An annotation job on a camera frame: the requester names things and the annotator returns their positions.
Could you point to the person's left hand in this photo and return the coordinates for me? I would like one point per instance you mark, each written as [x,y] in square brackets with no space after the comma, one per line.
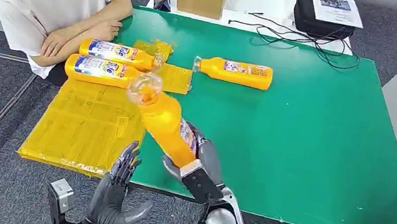
[54,44]

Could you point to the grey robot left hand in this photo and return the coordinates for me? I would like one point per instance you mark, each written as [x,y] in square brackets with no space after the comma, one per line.
[106,205]

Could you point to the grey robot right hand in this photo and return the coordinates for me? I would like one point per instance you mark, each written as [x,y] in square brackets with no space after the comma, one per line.
[210,158]

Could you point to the person's right hand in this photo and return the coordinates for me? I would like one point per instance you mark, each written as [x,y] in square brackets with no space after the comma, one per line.
[109,30]

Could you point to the orange drink bottle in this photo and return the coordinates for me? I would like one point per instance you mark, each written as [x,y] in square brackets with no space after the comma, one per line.
[214,69]
[99,71]
[163,125]
[111,53]

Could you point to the yellow sheet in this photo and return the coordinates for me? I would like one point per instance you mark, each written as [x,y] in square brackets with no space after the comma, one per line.
[85,128]

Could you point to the green table mat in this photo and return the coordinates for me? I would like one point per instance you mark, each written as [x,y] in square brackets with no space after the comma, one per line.
[299,145]

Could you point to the white table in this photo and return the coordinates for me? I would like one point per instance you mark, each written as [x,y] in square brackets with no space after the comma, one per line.
[267,0]

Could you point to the black case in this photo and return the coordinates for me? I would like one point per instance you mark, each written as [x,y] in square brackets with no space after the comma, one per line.
[307,24]

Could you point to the white printed paper sheet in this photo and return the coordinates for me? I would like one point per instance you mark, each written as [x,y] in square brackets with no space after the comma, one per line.
[336,13]

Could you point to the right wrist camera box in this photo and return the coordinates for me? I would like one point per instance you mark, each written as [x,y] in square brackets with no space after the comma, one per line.
[202,185]

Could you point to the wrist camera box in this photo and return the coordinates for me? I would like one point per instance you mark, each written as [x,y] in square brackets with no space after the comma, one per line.
[61,195]
[202,185]

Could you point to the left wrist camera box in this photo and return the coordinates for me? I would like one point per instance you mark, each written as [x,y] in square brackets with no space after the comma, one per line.
[61,195]

